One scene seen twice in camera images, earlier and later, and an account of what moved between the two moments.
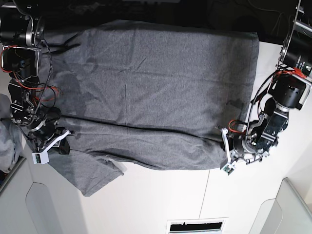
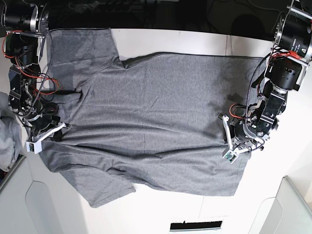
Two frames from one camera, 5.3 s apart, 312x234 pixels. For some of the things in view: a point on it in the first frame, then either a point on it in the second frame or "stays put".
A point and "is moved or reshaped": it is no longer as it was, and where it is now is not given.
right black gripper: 242,148 -> 233,132
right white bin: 287,213 stays put
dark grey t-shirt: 157,96 is moved or reshaped
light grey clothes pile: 11,142 stays put
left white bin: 26,206 stays put
